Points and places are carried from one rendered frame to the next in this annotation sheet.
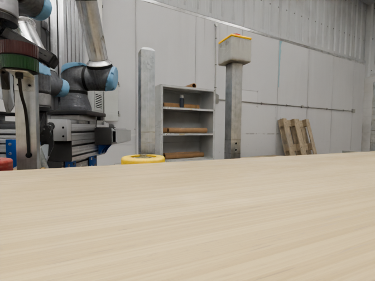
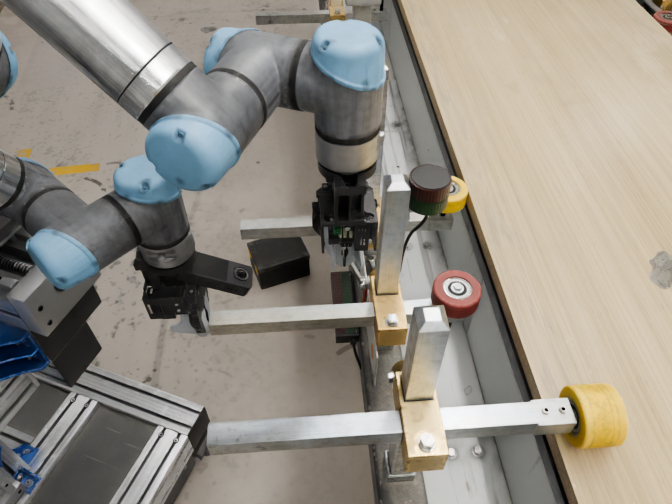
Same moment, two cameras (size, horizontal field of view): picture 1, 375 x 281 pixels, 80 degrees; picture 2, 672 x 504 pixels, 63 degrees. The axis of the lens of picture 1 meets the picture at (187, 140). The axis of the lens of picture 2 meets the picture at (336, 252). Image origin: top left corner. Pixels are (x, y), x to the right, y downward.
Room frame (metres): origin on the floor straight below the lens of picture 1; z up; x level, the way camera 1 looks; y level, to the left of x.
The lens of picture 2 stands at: (0.36, 0.93, 1.61)
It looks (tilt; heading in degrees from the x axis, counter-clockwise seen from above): 47 degrees down; 289
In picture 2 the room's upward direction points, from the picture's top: straight up
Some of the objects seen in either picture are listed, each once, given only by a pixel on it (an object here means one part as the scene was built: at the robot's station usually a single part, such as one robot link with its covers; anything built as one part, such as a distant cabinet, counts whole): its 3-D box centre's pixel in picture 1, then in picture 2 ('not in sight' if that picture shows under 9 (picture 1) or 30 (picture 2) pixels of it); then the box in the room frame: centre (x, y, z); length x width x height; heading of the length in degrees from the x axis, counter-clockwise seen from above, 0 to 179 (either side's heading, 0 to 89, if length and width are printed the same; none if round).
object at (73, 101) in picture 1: (75, 101); not in sight; (1.12, 0.56, 1.09); 0.15 x 0.15 x 0.10
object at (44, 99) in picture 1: (37, 101); (166, 243); (0.76, 0.50, 1.05); 0.08 x 0.08 x 0.05
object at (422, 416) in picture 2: not in sight; (417, 412); (0.36, 0.58, 0.95); 0.14 x 0.06 x 0.05; 113
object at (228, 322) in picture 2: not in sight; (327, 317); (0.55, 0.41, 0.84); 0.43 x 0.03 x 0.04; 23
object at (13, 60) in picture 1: (19, 65); (427, 196); (0.43, 0.31, 1.08); 0.06 x 0.06 x 0.02
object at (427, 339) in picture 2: not in sight; (410, 415); (0.37, 0.56, 0.89); 0.04 x 0.04 x 0.48; 23
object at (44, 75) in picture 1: (37, 77); (150, 202); (0.76, 0.50, 1.13); 0.09 x 0.08 x 0.11; 67
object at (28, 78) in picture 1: (21, 102); (421, 230); (0.43, 0.32, 1.01); 0.06 x 0.06 x 0.22; 23
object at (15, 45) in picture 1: (19, 51); (429, 183); (0.43, 0.31, 1.10); 0.06 x 0.06 x 0.02
